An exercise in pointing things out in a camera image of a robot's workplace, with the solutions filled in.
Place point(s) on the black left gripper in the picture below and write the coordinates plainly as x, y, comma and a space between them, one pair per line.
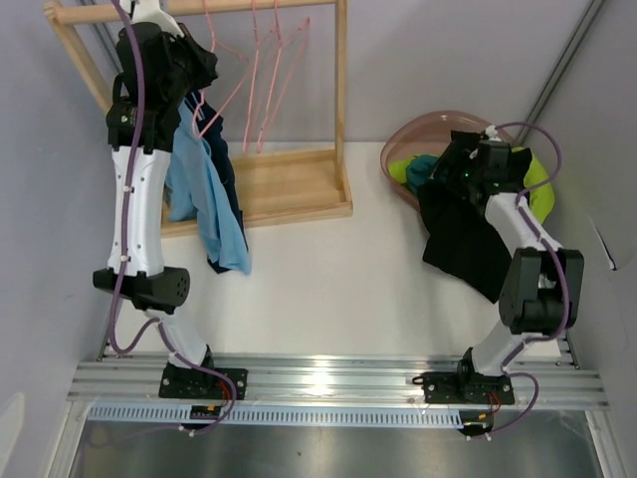
204, 60

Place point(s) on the pink hanger of black shorts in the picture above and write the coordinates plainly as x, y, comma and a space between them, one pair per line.
232, 71

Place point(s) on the navy blue shorts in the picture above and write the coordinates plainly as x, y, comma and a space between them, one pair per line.
219, 151

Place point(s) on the pink hanger of teal shorts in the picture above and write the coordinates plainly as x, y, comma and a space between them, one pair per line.
263, 100

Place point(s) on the pink hanger of green shorts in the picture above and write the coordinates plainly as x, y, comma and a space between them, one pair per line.
289, 50

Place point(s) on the teal shorts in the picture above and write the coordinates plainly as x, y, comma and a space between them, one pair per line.
418, 171

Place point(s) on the black shorts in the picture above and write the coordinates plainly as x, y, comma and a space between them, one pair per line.
462, 243

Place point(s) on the lime green shorts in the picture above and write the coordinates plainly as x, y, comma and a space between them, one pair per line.
540, 189

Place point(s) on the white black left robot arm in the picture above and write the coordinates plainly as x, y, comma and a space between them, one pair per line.
160, 65

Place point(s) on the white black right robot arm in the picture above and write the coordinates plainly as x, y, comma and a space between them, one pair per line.
540, 295

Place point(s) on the light blue shorts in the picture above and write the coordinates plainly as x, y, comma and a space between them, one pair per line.
195, 192

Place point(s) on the wooden clothes rack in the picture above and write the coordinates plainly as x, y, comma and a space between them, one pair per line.
274, 188

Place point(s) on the translucent pink plastic basket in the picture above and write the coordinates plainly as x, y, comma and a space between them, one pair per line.
427, 134

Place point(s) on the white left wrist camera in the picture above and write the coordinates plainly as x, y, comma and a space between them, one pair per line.
151, 11

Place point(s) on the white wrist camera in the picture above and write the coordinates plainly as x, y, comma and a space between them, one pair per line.
151, 11
491, 133

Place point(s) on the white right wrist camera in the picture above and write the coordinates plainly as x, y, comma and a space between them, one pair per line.
491, 133

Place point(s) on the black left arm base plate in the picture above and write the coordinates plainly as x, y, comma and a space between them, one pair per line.
188, 383

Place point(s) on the white slotted cable duct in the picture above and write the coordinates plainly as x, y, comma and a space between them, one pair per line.
413, 417

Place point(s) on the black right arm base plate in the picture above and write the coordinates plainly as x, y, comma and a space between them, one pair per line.
443, 388

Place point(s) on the aluminium mounting rail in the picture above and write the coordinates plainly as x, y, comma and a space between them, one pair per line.
334, 381

